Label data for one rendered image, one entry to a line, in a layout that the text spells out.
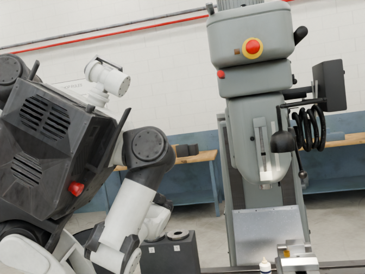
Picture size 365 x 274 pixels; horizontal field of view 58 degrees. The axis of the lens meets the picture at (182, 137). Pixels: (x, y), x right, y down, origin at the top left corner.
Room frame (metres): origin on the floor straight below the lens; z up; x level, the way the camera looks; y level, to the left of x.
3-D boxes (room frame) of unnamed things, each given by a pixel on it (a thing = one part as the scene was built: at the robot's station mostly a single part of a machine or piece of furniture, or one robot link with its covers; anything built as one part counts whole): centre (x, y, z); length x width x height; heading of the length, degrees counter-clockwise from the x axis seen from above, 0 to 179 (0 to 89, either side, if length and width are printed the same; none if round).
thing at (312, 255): (1.14, -0.35, 1.01); 0.12 x 0.06 x 0.04; 79
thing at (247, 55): (0.98, -0.24, 1.76); 0.06 x 0.02 x 0.06; 80
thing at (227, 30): (1.22, -0.28, 1.81); 0.47 x 0.26 x 0.16; 170
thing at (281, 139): (0.99, -0.30, 1.48); 0.07 x 0.07 x 0.06
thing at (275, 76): (1.25, -0.29, 1.68); 0.34 x 0.24 x 0.10; 170
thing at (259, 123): (1.10, -0.26, 1.45); 0.04 x 0.04 x 0.21; 80
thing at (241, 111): (1.21, -0.28, 1.47); 0.21 x 0.19 x 0.32; 80
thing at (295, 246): (1.19, -0.36, 1.03); 0.06 x 0.05 x 0.06; 79
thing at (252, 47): (0.96, -0.23, 1.76); 0.04 x 0.03 x 0.04; 80
